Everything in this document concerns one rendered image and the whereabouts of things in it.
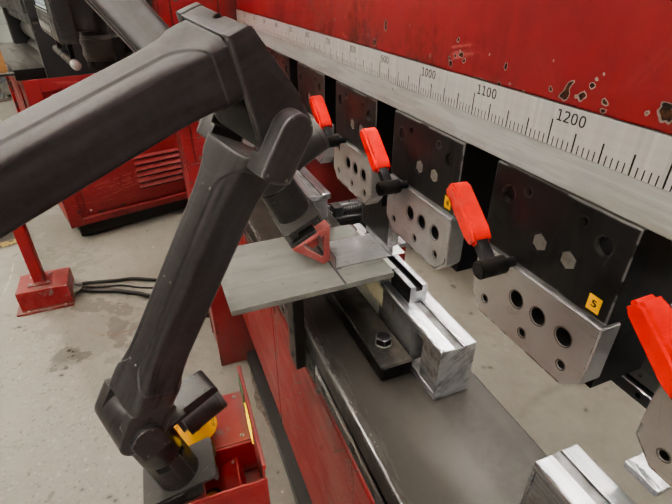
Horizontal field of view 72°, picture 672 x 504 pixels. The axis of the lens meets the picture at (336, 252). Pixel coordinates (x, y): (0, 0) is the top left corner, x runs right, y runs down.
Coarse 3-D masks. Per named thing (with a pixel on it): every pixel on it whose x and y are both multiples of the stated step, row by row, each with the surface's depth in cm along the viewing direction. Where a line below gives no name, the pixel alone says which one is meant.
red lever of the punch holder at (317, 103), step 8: (312, 96) 76; (320, 96) 76; (312, 104) 75; (320, 104) 75; (320, 112) 75; (320, 120) 74; (328, 120) 74; (328, 128) 74; (328, 136) 74; (336, 136) 74; (336, 144) 74
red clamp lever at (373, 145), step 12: (360, 132) 60; (372, 132) 60; (372, 144) 59; (372, 156) 59; (384, 156) 59; (372, 168) 59; (384, 168) 59; (384, 180) 58; (396, 180) 58; (384, 192) 57; (396, 192) 58
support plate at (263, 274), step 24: (240, 264) 76; (264, 264) 76; (288, 264) 76; (312, 264) 76; (360, 264) 76; (384, 264) 76; (240, 288) 70; (264, 288) 70; (288, 288) 70; (312, 288) 70; (336, 288) 71; (240, 312) 66
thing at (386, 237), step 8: (368, 208) 80; (376, 208) 77; (384, 208) 74; (368, 216) 81; (376, 216) 78; (384, 216) 75; (368, 224) 81; (376, 224) 78; (384, 224) 75; (368, 232) 84; (376, 232) 79; (384, 232) 76; (392, 232) 75; (376, 240) 82; (384, 240) 77; (392, 240) 76; (384, 248) 79; (392, 248) 77
